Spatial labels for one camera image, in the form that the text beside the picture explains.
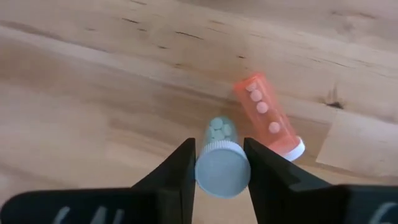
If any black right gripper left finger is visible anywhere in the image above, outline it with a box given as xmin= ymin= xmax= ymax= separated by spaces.
xmin=132 ymin=138 xmax=197 ymax=224

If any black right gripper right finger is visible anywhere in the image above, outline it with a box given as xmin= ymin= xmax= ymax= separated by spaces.
xmin=244 ymin=138 xmax=330 ymax=224

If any small green pill bottle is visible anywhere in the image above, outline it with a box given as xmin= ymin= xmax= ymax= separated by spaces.
xmin=195 ymin=116 xmax=252 ymax=200

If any small red pill bottle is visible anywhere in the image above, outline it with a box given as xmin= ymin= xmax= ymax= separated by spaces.
xmin=233 ymin=72 xmax=306 ymax=162

